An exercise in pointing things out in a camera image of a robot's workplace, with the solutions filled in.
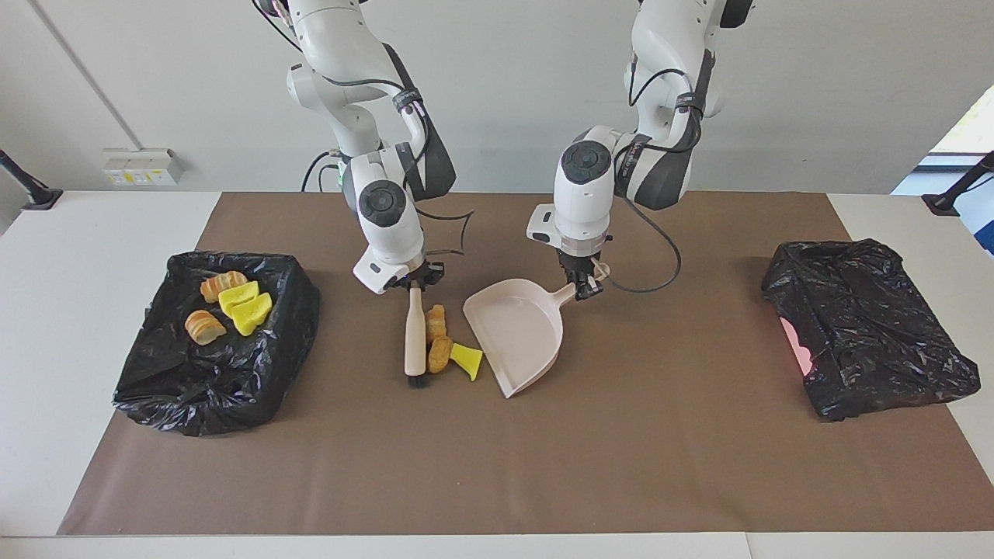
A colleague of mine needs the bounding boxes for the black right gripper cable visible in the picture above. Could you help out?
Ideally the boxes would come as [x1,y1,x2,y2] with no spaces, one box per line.
[318,74,476,259]

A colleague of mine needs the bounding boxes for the black bag pink bin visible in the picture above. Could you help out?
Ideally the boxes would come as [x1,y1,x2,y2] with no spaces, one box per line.
[760,238,982,422]

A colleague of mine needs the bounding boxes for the yellow notched foam piece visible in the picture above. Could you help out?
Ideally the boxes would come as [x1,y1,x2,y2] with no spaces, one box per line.
[218,281,261,315]

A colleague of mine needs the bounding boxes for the black clamp stand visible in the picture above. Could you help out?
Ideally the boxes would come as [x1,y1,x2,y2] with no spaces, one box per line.
[0,148,63,211]
[922,151,994,217]

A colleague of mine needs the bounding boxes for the black bag lined bin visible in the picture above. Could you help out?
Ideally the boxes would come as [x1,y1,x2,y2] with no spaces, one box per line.
[113,250,321,437]

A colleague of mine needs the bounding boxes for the beige plastic dustpan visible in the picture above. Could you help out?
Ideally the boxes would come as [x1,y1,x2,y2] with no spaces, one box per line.
[463,264,610,399]

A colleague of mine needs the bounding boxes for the beige hand brush black bristles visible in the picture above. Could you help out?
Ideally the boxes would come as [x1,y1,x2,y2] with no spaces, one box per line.
[403,286,429,389]

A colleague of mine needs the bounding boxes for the bright window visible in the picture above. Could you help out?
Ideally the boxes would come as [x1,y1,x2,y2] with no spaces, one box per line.
[891,85,994,257]

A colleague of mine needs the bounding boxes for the yellow foam wedge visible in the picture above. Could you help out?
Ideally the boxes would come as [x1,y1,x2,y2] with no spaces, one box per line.
[450,342,484,382]

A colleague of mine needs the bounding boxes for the brown paper table mat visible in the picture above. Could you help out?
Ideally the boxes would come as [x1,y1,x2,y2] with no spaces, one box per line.
[57,191,994,536]

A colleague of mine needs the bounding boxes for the white wall conduit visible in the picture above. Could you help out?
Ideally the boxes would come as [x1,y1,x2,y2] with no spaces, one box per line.
[30,0,142,152]

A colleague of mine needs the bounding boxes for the white wall outlet box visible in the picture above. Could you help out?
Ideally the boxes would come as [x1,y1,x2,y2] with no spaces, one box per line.
[102,148,183,187]

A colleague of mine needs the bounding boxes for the yellow ridged foam piece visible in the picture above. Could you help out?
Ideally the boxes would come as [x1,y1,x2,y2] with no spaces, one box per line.
[231,292,274,337]

